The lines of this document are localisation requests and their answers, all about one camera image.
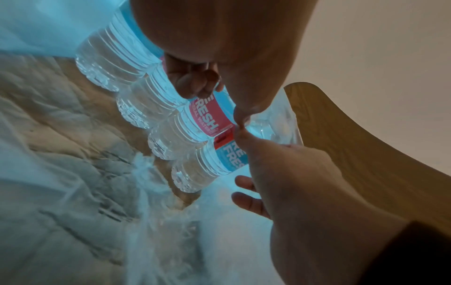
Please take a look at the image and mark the person's right hand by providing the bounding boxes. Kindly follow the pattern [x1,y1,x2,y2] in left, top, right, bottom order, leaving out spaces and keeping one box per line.
[231,127,355,243]

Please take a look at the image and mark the person's left hand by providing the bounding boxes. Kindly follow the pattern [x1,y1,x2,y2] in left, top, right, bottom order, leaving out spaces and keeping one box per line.
[130,0,319,129]

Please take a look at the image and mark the person's right forearm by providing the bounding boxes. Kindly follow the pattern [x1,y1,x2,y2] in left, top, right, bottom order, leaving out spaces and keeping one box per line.
[269,188,451,285]

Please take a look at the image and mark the clear plastic water bottle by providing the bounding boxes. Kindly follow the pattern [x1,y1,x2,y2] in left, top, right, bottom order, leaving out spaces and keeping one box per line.
[75,0,167,92]
[148,90,247,161]
[116,63,192,130]
[171,130,249,193]

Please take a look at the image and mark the clear plastic pack wrap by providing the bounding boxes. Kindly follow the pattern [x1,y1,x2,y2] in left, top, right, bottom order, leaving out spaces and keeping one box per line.
[0,0,304,285]

